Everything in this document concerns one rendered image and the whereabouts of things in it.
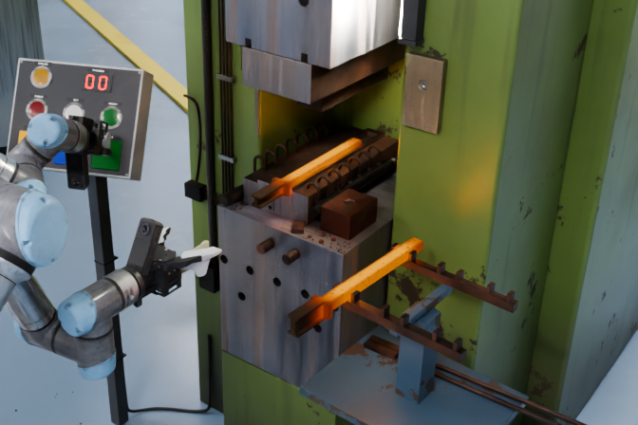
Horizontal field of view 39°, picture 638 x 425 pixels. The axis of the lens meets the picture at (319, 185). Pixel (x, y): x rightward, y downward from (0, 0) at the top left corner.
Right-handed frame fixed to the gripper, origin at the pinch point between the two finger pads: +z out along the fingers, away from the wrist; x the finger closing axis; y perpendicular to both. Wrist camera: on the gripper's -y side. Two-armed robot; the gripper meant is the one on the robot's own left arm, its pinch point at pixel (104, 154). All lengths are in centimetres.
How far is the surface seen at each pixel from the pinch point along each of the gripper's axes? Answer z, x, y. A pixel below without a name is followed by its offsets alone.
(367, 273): -26, -71, -20
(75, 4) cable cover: 429, 214, 133
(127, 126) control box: 1.4, -4.5, 7.7
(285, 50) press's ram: -19, -47, 26
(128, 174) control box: 1.4, -6.3, -4.2
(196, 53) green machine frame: 13.3, -16.1, 29.8
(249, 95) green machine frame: 10.3, -32.5, 19.7
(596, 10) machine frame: 6, -116, 47
